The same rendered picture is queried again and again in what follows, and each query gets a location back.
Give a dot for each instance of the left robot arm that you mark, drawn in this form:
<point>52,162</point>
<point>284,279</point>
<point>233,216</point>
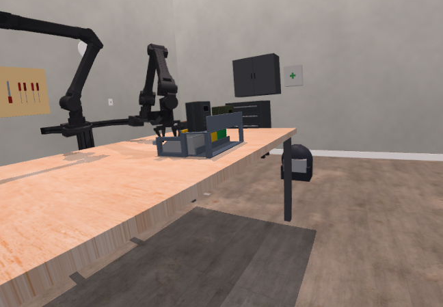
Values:
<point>165,84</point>

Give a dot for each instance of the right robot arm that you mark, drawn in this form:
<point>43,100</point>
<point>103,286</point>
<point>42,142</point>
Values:
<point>71,101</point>

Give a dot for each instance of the green open bin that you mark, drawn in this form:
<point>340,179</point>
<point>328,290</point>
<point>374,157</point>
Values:
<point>221,134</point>

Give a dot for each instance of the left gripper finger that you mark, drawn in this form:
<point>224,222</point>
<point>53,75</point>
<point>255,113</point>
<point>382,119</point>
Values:
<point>158,129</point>
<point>174,129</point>

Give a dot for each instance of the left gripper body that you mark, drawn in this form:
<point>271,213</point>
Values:
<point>169,124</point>

